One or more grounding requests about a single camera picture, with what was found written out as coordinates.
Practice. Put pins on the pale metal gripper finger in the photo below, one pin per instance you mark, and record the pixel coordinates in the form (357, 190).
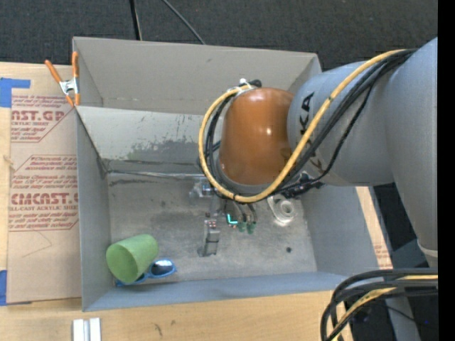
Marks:
(203, 190)
(211, 238)

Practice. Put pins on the grey metal bin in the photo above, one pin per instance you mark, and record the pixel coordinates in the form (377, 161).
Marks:
(160, 204)

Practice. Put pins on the blue sunglasses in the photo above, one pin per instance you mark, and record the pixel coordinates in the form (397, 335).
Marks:
(161, 268)

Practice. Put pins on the green cup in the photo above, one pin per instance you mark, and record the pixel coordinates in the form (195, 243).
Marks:
(129, 258)

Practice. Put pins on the brown cardboard board red print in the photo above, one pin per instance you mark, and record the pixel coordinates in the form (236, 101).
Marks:
(42, 176)

